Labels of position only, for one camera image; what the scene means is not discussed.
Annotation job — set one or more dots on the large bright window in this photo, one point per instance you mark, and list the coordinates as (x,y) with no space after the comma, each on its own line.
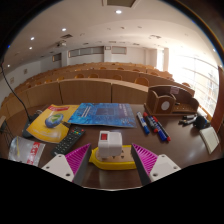
(196,80)

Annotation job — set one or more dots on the wooden side cabinet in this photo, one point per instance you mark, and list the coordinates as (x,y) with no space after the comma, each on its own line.
(219,106)

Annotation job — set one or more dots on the wooden desk organizer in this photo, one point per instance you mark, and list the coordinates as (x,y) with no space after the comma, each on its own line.
(156,103)

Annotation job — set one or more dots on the square ceiling vent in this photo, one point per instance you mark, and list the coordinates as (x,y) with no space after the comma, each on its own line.
(120,2)

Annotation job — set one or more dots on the yellow booklet with globe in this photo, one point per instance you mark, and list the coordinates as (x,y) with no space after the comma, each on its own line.
(40,128)

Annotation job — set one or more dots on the ceiling projector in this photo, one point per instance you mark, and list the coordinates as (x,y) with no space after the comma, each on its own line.
(61,43)

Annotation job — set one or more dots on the black handheld microphone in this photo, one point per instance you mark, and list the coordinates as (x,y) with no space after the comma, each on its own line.
(201,122)

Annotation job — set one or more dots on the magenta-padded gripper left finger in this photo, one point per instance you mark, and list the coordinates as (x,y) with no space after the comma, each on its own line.
(79,159)

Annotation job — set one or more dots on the yellow power strip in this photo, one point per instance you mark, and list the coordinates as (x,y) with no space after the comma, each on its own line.
(113,164)

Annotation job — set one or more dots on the blue marker pen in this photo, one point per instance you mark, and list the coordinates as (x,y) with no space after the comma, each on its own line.
(143,124)
(160,132)

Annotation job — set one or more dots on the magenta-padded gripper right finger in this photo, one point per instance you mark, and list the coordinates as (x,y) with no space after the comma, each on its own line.
(146,160)

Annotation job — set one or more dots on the round ceiling lights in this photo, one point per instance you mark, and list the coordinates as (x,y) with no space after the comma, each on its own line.
(118,11)

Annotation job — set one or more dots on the white open notebook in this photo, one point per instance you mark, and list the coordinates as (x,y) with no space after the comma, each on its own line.
(210,138)

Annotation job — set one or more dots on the red marker pen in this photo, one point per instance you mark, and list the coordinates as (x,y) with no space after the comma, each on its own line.
(164,130)
(149,120)

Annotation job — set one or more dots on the wooden auditorium seat rows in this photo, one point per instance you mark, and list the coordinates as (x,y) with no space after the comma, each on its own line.
(86,91)

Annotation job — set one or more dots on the black marker pen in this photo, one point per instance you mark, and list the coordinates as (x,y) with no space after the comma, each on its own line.
(186,121)
(190,116)

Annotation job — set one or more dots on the black gooseneck microphone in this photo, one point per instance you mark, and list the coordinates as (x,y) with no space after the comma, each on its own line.
(26,131)

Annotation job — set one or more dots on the black remote control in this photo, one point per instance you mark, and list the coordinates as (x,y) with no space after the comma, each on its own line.
(70,140)

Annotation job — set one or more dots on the clear plastic bag red print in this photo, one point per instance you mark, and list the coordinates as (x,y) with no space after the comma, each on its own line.
(23,150)

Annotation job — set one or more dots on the blue printed booklet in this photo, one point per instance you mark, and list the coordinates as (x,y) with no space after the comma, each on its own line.
(100,115)

